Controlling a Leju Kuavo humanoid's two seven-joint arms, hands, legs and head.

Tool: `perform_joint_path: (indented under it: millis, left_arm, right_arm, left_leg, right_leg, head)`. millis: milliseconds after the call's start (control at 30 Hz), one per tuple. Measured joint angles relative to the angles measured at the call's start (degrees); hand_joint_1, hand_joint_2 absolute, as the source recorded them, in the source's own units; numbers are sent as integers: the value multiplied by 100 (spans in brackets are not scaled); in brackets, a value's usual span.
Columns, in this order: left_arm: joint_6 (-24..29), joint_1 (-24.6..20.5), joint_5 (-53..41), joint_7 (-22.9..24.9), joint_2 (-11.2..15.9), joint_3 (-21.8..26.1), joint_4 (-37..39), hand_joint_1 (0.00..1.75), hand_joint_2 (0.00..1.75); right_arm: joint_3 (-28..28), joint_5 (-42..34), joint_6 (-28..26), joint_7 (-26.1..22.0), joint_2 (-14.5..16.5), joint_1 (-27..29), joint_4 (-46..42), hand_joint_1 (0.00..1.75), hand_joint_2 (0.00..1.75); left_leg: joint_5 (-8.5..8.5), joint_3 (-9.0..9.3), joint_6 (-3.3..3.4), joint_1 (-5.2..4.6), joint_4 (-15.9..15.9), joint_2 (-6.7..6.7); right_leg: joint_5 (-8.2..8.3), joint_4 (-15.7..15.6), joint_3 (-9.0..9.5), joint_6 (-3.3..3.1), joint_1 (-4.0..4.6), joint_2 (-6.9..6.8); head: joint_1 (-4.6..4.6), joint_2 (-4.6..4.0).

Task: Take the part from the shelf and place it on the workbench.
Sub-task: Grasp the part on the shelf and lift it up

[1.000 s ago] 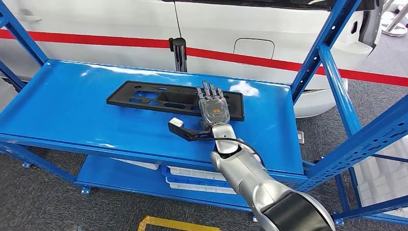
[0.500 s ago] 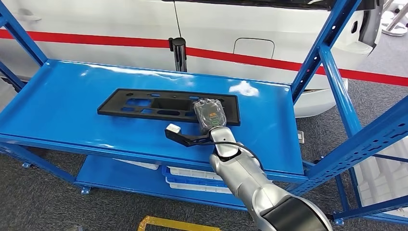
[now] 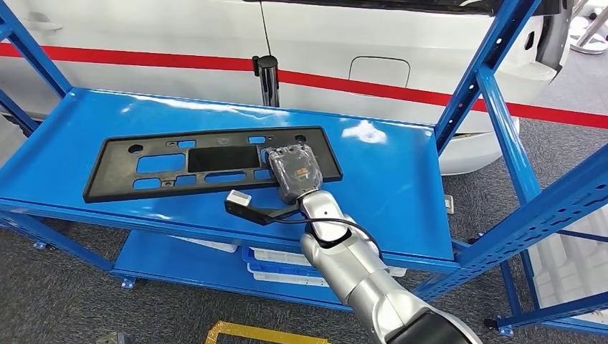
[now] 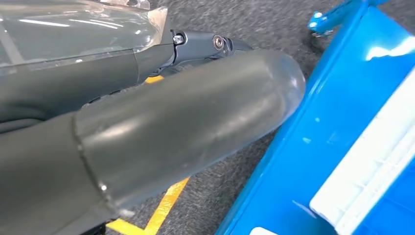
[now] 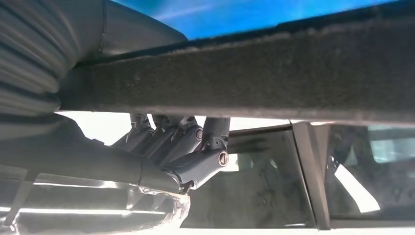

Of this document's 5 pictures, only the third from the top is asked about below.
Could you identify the white car body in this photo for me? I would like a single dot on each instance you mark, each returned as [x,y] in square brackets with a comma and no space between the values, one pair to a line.
[142,28]

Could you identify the silver metal stand base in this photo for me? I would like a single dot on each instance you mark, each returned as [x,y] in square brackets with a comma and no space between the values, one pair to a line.
[589,45]

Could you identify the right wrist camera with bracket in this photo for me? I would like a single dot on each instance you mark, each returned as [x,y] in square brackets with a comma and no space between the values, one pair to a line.
[247,211]

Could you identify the black plastic plate holder part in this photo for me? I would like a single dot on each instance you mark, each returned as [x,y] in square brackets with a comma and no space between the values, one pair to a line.
[114,175]

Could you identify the blue metal shelf rack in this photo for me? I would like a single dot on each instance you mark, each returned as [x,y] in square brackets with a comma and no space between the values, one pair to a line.
[546,314]
[394,190]

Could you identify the red barrier belt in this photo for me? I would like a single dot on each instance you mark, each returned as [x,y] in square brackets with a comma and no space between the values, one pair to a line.
[142,59]

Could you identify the silver floor socket plate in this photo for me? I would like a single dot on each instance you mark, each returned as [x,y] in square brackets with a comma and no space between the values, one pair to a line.
[449,204]

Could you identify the black stanchion post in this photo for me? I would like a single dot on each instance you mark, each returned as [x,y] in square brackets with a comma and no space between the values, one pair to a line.
[268,80]

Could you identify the yellow floor tape square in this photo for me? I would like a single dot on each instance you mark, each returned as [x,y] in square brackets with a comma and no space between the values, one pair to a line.
[247,331]

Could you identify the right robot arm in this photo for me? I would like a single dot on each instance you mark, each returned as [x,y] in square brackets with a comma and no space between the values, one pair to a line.
[361,280]

